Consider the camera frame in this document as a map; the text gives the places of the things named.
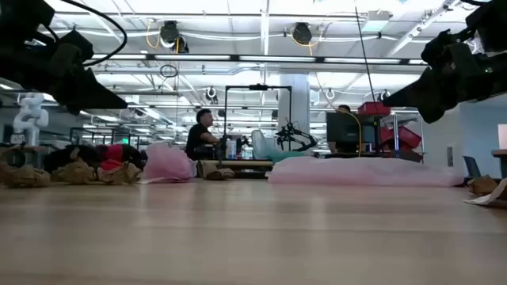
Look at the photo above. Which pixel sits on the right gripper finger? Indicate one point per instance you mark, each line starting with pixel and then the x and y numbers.
pixel 420 93
pixel 435 111

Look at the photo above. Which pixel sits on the brown paper ball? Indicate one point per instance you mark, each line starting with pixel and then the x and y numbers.
pixel 24 177
pixel 119 174
pixel 482 185
pixel 75 173
pixel 216 171

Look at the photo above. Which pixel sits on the white paper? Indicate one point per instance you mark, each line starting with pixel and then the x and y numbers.
pixel 491 198

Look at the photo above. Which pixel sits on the small pink bag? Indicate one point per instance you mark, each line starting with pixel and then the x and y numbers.
pixel 166 164

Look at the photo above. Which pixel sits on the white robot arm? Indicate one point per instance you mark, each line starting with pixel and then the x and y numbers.
pixel 29 118

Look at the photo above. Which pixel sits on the black background robot arm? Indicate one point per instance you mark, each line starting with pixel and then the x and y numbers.
pixel 295 136

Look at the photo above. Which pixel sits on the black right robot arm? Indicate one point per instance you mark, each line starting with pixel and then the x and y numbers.
pixel 491 23

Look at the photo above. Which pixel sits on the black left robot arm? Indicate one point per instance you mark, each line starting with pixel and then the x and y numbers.
pixel 20 16

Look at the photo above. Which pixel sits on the flat pink plastic bag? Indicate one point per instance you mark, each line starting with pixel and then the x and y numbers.
pixel 364 172

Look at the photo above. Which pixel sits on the blue plastic bag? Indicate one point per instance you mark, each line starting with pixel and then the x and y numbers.
pixel 287 156

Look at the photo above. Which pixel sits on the metal shelf rack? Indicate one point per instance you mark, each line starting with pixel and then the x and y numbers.
pixel 396 130

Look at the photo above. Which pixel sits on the dark red storage bin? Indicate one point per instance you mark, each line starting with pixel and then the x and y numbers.
pixel 410 155

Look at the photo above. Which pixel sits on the red and black glove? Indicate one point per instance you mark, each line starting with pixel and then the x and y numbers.
pixel 113 154

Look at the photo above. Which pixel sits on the blue chair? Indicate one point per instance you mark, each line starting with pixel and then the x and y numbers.
pixel 471 166

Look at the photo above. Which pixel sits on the wooden side table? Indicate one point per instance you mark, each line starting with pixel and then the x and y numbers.
pixel 500 152

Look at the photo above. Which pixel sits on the person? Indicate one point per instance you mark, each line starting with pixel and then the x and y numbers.
pixel 344 108
pixel 198 136

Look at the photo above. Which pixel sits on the black computer monitor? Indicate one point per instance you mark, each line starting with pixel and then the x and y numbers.
pixel 342 126

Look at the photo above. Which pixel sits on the ceiling light strip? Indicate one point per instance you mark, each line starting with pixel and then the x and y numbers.
pixel 198 57

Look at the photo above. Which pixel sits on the grey wall panel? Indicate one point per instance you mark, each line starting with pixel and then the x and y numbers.
pixel 450 156

